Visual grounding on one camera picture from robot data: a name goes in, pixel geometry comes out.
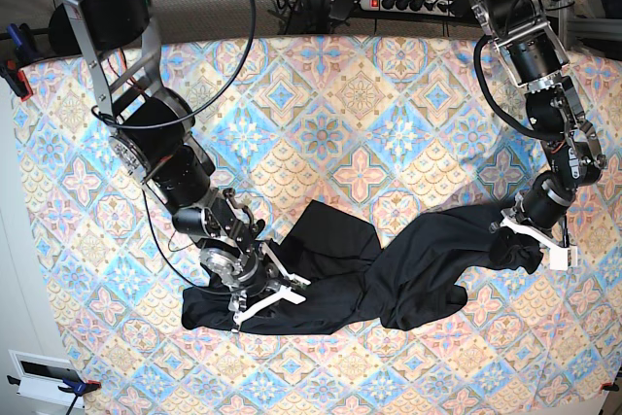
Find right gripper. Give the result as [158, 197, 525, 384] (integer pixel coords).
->
[199, 239, 311, 332]

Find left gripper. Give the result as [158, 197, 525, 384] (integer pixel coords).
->
[489, 172, 573, 264]

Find black t-shirt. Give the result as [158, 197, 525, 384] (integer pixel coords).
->
[180, 199, 544, 336]

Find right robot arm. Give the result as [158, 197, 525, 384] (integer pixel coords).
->
[61, 0, 307, 334]

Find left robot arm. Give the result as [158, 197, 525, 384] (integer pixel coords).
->
[470, 0, 607, 270]

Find patterned tablecloth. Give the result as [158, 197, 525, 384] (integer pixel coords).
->
[4, 37, 621, 414]

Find red clamp lower right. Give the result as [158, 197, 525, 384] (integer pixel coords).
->
[601, 382, 620, 393]

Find blue clamp lower left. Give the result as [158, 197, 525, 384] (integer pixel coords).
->
[7, 375, 101, 414]

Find blue clamp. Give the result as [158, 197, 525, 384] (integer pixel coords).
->
[7, 23, 41, 63]
[7, 375, 101, 414]

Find white floor outlet box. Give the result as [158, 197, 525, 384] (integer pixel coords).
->
[9, 349, 78, 407]

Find white power strip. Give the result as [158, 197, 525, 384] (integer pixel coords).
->
[359, 0, 453, 17]

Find black round stool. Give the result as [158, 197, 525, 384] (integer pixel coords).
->
[48, 5, 81, 56]

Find red black clamp left edge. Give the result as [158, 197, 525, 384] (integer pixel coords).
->
[0, 60, 33, 101]

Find blue clamp upper left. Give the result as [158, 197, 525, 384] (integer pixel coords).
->
[7, 23, 41, 63]

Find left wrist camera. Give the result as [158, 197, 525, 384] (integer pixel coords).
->
[549, 245, 578, 271]

